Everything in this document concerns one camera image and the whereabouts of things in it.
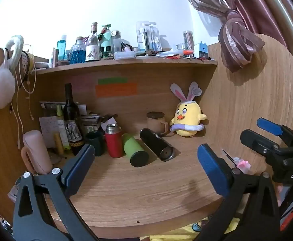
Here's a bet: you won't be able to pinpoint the dark green mug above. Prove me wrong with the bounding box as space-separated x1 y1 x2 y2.
85 131 106 157

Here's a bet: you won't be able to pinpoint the blue pencil sharpener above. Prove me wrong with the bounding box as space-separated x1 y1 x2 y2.
194 41 210 59

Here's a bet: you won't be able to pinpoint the wooden desk hutch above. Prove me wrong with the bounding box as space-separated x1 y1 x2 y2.
0 33 293 233

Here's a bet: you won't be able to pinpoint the yellow-green tube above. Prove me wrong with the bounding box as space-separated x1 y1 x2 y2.
56 105 70 151

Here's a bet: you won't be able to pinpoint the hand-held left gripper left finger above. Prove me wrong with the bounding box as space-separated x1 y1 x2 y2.
12 143 100 241

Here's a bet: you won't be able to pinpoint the clear bottle with silver cap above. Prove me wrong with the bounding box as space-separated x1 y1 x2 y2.
111 30 122 53

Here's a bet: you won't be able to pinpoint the toothbrush blister packs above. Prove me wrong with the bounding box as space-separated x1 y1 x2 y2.
136 21 162 51

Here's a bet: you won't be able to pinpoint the pink water bottle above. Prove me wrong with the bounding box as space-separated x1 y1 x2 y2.
21 130 54 176

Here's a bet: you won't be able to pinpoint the yellow chick plush toy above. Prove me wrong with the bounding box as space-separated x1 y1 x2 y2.
169 82 207 138

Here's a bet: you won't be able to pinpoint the green sticky note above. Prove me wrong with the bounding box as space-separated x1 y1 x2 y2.
98 78 128 85

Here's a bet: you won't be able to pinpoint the dark wine bottle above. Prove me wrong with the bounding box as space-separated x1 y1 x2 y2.
63 83 85 156

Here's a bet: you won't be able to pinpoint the yellow stick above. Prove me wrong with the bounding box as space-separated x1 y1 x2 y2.
54 133 65 155

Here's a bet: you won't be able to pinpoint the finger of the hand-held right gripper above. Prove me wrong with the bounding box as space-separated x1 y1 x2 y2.
257 117 293 154
240 129 282 157

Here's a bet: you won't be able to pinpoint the green cup with black lid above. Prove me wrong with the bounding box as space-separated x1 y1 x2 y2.
122 133 149 167

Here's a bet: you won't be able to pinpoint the orange sticky note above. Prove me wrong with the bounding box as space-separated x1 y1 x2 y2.
95 83 138 97

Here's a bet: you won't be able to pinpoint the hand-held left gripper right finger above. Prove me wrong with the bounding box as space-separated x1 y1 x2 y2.
194 144 281 241

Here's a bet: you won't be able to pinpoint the teal plastic bottle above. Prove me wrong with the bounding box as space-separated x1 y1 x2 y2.
56 35 67 61

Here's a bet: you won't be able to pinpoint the brown mug with lid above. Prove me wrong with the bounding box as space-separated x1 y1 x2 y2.
147 111 169 136

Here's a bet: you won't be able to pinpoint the green pump bottle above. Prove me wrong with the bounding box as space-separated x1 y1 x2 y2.
100 24 112 48

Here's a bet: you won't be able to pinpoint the stack of boxes and papers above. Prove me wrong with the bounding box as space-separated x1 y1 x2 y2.
79 114 105 134

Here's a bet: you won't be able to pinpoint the pink striped curtain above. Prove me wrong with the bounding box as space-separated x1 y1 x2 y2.
174 0 293 73

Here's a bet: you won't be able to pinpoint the white plastic box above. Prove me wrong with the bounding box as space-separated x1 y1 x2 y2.
114 51 137 60

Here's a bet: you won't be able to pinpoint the patterned headbands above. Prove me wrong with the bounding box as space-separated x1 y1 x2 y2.
20 44 37 82

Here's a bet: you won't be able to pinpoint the clear jar of sticks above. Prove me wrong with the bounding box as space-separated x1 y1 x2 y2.
183 30 195 52

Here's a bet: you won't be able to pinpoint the white earphone cord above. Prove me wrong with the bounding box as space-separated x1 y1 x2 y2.
10 63 36 150

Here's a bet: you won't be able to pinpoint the yellow printed cloth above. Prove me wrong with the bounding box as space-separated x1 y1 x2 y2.
139 215 240 241

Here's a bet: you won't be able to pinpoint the red thermos bottle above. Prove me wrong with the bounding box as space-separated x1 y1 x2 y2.
105 124 124 158

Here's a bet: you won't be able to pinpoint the clear glass bottle with label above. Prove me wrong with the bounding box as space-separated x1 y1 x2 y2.
85 22 101 63

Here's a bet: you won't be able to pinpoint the white paper note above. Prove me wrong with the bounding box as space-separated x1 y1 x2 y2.
39 115 59 148

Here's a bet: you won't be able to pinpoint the glass bottle with blue liquid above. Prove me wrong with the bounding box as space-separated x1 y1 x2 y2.
71 37 87 65

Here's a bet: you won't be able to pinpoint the pink hair clip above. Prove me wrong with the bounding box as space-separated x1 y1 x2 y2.
237 159 251 174

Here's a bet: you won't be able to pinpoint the black thermos cup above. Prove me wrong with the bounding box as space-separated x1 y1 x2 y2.
139 128 175 162

